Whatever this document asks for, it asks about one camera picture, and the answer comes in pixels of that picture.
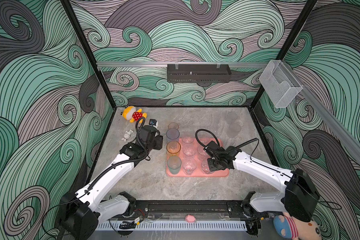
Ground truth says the clear upturned glass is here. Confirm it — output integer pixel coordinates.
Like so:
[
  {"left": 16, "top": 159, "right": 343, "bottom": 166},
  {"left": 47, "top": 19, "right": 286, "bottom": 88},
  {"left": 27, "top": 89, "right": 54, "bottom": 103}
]
[
  {"left": 198, "top": 137, "right": 211, "bottom": 146},
  {"left": 197, "top": 146, "right": 210, "bottom": 161},
  {"left": 201, "top": 159, "right": 213, "bottom": 175},
  {"left": 227, "top": 123, "right": 242, "bottom": 139}
]

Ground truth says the blue textured plastic tumbler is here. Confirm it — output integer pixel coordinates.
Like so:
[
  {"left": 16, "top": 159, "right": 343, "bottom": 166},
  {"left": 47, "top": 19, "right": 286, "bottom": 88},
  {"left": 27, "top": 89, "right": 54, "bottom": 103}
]
[{"left": 166, "top": 129, "right": 180, "bottom": 143}]

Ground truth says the yellow plastic tumbler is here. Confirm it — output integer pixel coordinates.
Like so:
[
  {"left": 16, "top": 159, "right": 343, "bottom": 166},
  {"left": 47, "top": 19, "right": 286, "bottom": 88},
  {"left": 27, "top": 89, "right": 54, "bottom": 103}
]
[{"left": 167, "top": 141, "right": 181, "bottom": 158}]

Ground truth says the pink plastic cup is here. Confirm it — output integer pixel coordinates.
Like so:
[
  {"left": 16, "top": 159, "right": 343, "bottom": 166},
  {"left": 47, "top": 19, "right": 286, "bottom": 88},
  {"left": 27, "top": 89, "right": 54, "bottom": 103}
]
[{"left": 168, "top": 122, "right": 179, "bottom": 130}]

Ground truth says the green textured plastic tumbler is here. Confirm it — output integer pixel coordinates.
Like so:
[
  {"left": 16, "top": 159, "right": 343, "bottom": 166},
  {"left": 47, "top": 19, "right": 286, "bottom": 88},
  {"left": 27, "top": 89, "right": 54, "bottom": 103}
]
[{"left": 167, "top": 156, "right": 182, "bottom": 175}]

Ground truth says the clear faceted glass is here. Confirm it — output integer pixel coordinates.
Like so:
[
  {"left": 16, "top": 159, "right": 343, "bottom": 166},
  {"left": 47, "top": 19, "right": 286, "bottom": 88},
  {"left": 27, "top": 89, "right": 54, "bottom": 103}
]
[
  {"left": 182, "top": 136, "right": 195, "bottom": 144},
  {"left": 182, "top": 158, "right": 197, "bottom": 176},
  {"left": 182, "top": 144, "right": 196, "bottom": 157}
]

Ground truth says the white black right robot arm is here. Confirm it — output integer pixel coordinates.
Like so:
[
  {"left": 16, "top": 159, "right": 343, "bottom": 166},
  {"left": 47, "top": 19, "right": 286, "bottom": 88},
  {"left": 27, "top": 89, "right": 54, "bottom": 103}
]
[{"left": 195, "top": 129, "right": 320, "bottom": 223}]

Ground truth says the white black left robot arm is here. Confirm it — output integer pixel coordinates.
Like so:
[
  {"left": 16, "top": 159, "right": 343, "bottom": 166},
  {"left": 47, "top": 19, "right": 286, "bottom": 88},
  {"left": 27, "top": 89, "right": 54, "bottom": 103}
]
[{"left": 57, "top": 117, "right": 163, "bottom": 240}]

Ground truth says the pink plastic tray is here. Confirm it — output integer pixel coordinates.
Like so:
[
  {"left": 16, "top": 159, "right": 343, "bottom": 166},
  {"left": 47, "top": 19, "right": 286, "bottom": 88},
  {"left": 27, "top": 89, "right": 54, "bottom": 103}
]
[{"left": 166, "top": 138, "right": 230, "bottom": 178}]

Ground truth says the white bunny figurine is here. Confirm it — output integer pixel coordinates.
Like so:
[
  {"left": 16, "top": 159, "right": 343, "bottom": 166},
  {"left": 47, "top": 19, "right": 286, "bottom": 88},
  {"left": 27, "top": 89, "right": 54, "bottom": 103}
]
[{"left": 122, "top": 130, "right": 134, "bottom": 142}]

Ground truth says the yellow plush duck toy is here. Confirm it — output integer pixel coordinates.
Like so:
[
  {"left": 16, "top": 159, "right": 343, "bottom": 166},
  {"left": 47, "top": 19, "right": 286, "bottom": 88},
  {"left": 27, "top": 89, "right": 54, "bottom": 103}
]
[{"left": 121, "top": 106, "right": 148, "bottom": 123}]

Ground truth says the small pink pig toy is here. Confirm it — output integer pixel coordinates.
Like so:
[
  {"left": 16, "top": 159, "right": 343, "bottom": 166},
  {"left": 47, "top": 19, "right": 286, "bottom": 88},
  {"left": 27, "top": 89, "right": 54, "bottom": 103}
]
[{"left": 185, "top": 215, "right": 196, "bottom": 223}]

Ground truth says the pig plush striped shirt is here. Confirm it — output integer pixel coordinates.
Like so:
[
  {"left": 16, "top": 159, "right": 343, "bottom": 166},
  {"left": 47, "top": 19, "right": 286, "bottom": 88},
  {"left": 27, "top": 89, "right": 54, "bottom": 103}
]
[{"left": 273, "top": 212, "right": 322, "bottom": 240}]

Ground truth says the white slotted cable duct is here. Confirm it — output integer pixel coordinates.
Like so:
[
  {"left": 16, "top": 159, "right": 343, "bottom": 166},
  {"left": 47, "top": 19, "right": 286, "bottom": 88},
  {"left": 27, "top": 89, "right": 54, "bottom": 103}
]
[{"left": 96, "top": 220, "right": 247, "bottom": 232}]

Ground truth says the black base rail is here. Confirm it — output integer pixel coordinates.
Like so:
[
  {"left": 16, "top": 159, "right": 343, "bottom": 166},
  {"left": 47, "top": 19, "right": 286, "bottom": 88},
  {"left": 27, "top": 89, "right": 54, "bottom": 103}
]
[{"left": 127, "top": 200, "right": 277, "bottom": 220}]

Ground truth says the black wall shelf basket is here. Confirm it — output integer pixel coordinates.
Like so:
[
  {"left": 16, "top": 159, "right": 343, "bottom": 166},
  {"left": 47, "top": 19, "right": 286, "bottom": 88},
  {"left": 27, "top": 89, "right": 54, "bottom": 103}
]
[{"left": 167, "top": 64, "right": 232, "bottom": 84}]

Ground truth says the clear acrylic wall box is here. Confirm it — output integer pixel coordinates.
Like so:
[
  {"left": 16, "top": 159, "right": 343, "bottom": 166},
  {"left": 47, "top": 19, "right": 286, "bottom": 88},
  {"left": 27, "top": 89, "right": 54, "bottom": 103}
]
[{"left": 259, "top": 60, "right": 303, "bottom": 109}]

